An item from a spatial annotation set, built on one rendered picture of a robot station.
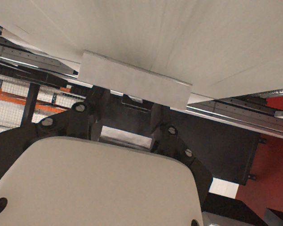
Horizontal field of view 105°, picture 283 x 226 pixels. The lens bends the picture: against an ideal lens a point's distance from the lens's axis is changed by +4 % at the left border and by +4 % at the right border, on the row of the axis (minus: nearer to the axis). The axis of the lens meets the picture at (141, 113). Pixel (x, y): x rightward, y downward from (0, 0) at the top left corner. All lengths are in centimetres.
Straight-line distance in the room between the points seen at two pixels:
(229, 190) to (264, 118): 721
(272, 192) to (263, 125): 51
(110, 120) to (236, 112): 66
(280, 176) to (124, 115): 96
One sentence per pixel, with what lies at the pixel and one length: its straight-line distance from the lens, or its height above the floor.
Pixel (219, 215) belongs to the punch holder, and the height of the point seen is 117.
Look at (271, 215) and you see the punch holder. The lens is 44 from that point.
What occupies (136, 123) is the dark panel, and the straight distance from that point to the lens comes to 72.
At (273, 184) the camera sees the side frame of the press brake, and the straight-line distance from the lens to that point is 106.
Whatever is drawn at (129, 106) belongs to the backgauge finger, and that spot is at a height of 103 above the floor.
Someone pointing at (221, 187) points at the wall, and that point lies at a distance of 739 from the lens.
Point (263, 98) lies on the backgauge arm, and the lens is 66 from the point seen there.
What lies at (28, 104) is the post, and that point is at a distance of 138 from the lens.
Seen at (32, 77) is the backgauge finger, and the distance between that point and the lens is 58.
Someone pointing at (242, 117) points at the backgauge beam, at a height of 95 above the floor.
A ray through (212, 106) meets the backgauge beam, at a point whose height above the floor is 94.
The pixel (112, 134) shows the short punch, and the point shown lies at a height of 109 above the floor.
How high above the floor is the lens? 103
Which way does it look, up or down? 1 degrees up
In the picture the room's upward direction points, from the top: 165 degrees counter-clockwise
